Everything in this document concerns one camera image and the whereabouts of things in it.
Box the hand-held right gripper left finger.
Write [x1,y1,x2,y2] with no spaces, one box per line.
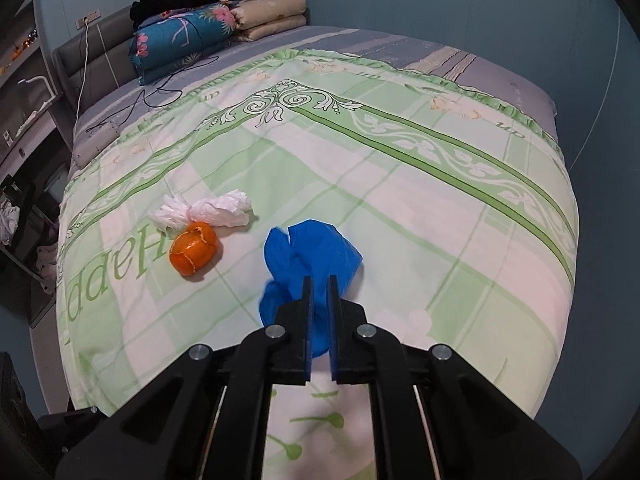
[55,275,316,480]

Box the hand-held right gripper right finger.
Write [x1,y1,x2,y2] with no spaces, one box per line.
[327,274,583,480]

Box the blue plastic bag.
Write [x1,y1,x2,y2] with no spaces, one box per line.
[259,219,364,361]

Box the orange peel ball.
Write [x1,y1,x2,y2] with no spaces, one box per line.
[169,221,221,278]

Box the white plastic bag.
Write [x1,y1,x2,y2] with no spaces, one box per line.
[148,190,253,233]

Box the green printed blanket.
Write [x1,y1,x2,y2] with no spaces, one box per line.
[56,47,581,480]

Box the striped bed sheet mattress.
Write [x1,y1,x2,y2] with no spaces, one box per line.
[70,24,558,171]

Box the blue floral folded quilt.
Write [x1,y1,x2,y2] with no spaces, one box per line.
[129,2,237,86]

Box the beige folded quilt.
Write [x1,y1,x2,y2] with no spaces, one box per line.
[230,0,308,42]

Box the white cloth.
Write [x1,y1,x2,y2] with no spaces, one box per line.
[0,202,21,246]

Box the grey shelf unit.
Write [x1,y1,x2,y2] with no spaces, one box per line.
[0,0,66,171]

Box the black cable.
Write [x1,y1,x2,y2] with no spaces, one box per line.
[90,35,231,131]

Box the white charging cable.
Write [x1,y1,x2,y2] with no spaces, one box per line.
[75,16,95,117]

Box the grey upholstered bed frame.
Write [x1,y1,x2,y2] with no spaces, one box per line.
[52,0,268,126]

